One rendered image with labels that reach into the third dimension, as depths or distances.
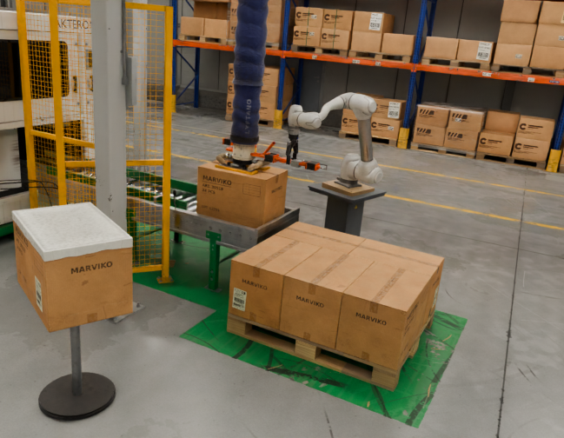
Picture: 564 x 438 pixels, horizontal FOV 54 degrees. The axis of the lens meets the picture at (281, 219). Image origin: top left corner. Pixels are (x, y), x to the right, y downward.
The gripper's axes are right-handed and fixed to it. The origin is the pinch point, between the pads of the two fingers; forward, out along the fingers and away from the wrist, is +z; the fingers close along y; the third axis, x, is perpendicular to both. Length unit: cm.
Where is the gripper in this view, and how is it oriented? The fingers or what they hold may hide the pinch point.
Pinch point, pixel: (291, 160)
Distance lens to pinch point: 420.8
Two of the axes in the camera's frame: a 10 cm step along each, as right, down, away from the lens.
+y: -4.6, 2.5, -8.5
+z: -0.8, 9.4, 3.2
